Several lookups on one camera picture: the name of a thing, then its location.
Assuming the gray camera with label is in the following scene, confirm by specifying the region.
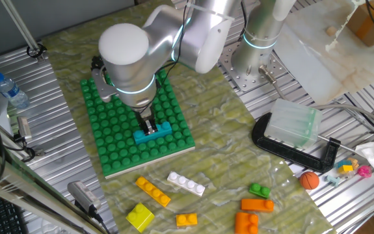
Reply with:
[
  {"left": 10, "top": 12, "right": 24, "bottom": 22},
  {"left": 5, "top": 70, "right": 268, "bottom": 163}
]
[{"left": 67, "top": 181, "right": 102, "bottom": 215}]

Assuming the amber four-stud brick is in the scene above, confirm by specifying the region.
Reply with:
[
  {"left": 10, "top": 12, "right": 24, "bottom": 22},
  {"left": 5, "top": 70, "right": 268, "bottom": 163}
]
[{"left": 135, "top": 176, "right": 172, "bottom": 208}]

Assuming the green two-stud brick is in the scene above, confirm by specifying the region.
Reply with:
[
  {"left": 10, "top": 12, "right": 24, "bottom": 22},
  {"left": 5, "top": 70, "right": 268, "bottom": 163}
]
[{"left": 248, "top": 183, "right": 271, "bottom": 200}]

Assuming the white marble pattern sheet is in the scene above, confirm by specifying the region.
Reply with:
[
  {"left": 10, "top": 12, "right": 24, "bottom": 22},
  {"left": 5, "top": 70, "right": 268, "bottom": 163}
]
[{"left": 273, "top": 0, "right": 374, "bottom": 105}]

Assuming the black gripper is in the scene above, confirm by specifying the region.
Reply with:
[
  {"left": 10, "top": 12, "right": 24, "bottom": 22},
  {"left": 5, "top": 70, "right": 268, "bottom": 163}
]
[{"left": 134, "top": 105, "right": 159, "bottom": 136}]

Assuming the light blue small toy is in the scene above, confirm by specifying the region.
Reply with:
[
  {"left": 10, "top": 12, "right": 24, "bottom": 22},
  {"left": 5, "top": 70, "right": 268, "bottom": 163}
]
[{"left": 324, "top": 174, "right": 341, "bottom": 188}]

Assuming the green marble pattern mat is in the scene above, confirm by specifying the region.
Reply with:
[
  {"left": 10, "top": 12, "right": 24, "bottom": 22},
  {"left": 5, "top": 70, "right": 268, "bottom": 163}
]
[{"left": 42, "top": 0, "right": 337, "bottom": 234}]

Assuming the pink small toy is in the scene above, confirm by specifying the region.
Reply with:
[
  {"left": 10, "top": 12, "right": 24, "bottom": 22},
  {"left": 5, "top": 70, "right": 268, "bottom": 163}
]
[{"left": 357, "top": 164, "right": 373, "bottom": 179}]

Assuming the white four-stud brick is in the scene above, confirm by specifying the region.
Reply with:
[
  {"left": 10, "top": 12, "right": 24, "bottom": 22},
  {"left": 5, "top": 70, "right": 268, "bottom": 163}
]
[{"left": 167, "top": 171, "right": 206, "bottom": 198}]

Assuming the gray arm power cable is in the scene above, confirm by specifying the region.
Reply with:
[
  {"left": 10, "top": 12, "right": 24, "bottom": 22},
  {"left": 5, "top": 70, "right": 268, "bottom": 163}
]
[{"left": 258, "top": 64, "right": 374, "bottom": 134}]

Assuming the small gray camera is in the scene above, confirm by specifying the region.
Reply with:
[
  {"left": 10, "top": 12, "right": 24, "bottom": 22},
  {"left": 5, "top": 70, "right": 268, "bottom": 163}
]
[{"left": 16, "top": 116, "right": 33, "bottom": 142}]

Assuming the teal four-stud brick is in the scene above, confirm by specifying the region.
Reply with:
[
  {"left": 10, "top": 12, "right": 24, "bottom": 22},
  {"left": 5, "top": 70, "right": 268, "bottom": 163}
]
[{"left": 133, "top": 121, "right": 173, "bottom": 146}]

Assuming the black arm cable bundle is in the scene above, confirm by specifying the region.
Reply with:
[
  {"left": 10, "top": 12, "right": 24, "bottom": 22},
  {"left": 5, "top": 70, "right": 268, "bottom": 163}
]
[{"left": 131, "top": 0, "right": 191, "bottom": 110}]

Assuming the translucent plastic box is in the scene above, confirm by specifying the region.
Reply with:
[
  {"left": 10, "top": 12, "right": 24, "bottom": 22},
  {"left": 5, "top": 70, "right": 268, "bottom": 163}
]
[{"left": 263, "top": 98, "right": 323, "bottom": 150}]

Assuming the gray wrist camera bracket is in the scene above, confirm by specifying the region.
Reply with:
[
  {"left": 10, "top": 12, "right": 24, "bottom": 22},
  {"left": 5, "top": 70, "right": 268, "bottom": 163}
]
[{"left": 91, "top": 67, "right": 118, "bottom": 102}]

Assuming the black camera cable with plug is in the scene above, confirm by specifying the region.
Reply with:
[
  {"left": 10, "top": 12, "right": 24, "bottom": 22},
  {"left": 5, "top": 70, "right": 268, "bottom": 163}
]
[{"left": 90, "top": 55, "right": 105, "bottom": 71}]

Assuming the small basketball toy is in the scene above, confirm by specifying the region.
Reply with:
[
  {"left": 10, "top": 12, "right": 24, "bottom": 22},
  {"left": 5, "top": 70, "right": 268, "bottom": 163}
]
[{"left": 299, "top": 171, "right": 320, "bottom": 190}]

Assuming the lime yellow square brick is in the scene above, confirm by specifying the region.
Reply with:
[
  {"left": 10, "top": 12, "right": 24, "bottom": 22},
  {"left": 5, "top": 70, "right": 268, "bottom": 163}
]
[{"left": 125, "top": 202, "right": 155, "bottom": 233}]

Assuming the metal tripod pole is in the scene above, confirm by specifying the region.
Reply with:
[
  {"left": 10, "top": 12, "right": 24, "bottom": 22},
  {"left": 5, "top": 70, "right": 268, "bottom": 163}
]
[{"left": 0, "top": 0, "right": 47, "bottom": 62}]

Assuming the aluminium arm base plate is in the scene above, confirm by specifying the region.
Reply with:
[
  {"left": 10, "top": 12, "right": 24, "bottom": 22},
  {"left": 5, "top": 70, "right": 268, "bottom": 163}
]
[{"left": 217, "top": 42, "right": 287, "bottom": 92}]

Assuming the orange long brick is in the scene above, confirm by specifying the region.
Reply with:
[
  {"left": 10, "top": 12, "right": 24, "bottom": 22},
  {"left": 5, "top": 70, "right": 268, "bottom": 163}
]
[{"left": 241, "top": 198, "right": 275, "bottom": 213}]

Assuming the brown cardboard box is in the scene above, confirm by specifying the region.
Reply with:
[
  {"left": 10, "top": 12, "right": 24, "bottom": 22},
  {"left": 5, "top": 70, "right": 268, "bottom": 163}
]
[{"left": 346, "top": 0, "right": 374, "bottom": 47}]

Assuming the orange square brick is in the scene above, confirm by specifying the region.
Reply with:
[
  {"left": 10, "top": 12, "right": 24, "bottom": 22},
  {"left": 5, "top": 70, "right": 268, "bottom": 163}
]
[{"left": 234, "top": 212, "right": 259, "bottom": 234}]

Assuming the amber two-stud brick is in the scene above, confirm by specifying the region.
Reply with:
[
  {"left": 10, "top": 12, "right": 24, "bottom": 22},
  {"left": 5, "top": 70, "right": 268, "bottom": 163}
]
[{"left": 176, "top": 213, "right": 198, "bottom": 228}]

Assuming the metal frame bar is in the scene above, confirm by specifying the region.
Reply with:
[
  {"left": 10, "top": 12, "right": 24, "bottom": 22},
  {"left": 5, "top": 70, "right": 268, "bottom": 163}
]
[{"left": 0, "top": 139, "right": 108, "bottom": 234}]

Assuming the clear water bottle blue cap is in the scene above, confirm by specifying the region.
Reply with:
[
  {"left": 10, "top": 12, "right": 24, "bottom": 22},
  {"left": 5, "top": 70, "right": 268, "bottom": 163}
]
[{"left": 0, "top": 71, "right": 31, "bottom": 109}]

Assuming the green studded baseplate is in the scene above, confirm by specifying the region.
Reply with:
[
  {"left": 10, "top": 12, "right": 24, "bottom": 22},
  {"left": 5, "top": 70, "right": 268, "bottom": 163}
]
[{"left": 79, "top": 68, "right": 196, "bottom": 180}]

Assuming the black C-clamp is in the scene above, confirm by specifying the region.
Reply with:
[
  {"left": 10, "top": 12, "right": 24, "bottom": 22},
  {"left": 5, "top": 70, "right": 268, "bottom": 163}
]
[{"left": 251, "top": 112, "right": 341, "bottom": 173}]

